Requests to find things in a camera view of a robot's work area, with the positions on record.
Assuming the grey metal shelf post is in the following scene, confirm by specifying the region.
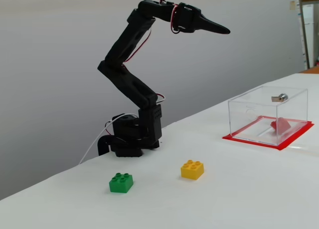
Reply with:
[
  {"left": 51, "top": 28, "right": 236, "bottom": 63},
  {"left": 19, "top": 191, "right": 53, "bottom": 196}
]
[{"left": 298, "top": 0, "right": 311, "bottom": 70}]

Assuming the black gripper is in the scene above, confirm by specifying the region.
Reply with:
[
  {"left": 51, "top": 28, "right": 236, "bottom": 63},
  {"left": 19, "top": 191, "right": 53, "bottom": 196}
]
[{"left": 171, "top": 1, "right": 231, "bottom": 36}]

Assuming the red lego brick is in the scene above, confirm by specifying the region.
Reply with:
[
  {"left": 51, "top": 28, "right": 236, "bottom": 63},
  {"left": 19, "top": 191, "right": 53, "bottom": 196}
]
[{"left": 270, "top": 116, "right": 291, "bottom": 136}]

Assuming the white cable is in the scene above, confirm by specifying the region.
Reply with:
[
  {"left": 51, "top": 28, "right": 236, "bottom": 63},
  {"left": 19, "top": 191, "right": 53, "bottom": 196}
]
[{"left": 79, "top": 114, "right": 138, "bottom": 165}]

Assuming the gripper servo wire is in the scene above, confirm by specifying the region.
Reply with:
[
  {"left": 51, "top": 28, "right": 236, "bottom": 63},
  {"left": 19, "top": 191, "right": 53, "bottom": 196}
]
[{"left": 170, "top": 4, "right": 182, "bottom": 35}]

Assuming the yellow lego brick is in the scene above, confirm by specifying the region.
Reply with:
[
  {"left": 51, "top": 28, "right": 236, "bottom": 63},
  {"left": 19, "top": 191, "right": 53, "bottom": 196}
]
[{"left": 180, "top": 160, "right": 205, "bottom": 181}]

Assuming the wooden table edge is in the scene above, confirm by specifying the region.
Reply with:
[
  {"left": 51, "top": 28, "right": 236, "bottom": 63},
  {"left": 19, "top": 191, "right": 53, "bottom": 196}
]
[{"left": 300, "top": 66, "right": 319, "bottom": 74}]

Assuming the green lego brick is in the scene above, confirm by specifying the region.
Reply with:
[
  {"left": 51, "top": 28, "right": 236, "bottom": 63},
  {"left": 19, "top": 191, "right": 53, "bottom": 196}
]
[{"left": 109, "top": 172, "right": 134, "bottom": 194}]

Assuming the black table clamp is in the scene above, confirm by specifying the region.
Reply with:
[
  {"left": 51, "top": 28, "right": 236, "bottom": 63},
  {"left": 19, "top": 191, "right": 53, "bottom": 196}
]
[{"left": 96, "top": 134, "right": 115, "bottom": 157}]

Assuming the forearm servo wire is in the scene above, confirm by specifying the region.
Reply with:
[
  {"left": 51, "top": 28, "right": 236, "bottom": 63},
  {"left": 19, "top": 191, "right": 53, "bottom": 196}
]
[{"left": 124, "top": 27, "right": 153, "bottom": 63}]

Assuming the silver metal box lock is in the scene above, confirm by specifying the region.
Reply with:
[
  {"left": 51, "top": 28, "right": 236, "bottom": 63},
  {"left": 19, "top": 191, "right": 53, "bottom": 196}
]
[{"left": 271, "top": 93, "right": 289, "bottom": 103}]

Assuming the transparent plastic box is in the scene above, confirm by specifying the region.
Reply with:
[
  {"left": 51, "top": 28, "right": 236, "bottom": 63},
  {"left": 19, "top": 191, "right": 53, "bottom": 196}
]
[{"left": 228, "top": 86, "right": 309, "bottom": 147}]

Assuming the red base plate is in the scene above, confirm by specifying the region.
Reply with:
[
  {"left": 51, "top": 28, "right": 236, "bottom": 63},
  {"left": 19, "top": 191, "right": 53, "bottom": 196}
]
[{"left": 222, "top": 115, "right": 315, "bottom": 151}]

